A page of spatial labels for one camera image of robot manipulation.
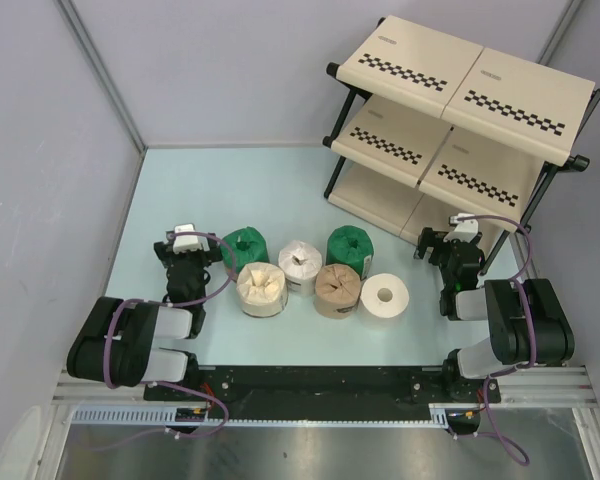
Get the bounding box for beige three-tier shelf rack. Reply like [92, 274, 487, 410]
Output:
[324, 16, 600, 262]

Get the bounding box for brown paper roll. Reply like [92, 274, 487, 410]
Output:
[314, 264, 361, 319]

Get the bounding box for cream wrapped paper roll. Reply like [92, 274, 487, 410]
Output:
[236, 262, 288, 318]

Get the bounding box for aluminium rail frame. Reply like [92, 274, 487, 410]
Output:
[53, 366, 597, 429]

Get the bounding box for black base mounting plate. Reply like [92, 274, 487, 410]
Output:
[143, 364, 502, 424]

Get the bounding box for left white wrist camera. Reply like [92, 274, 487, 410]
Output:
[166, 223, 204, 254]

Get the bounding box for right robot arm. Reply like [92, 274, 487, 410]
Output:
[414, 220, 575, 402]

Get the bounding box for green roll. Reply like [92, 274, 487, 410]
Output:
[325, 225, 375, 280]
[223, 226, 269, 279]

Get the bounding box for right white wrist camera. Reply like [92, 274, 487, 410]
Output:
[443, 213, 482, 245]

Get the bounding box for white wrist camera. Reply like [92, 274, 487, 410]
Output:
[166, 223, 204, 254]
[443, 213, 482, 245]

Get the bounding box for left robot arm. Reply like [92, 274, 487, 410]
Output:
[66, 224, 222, 400]

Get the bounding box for unwrapped white paper roll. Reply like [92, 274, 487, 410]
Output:
[358, 273, 410, 330]

